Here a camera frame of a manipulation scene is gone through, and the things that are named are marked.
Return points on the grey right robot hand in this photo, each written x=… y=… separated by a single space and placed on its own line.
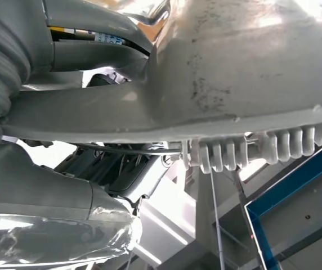
x=37 y=208

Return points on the blue framed ceiling panel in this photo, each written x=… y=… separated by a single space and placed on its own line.
x=290 y=186

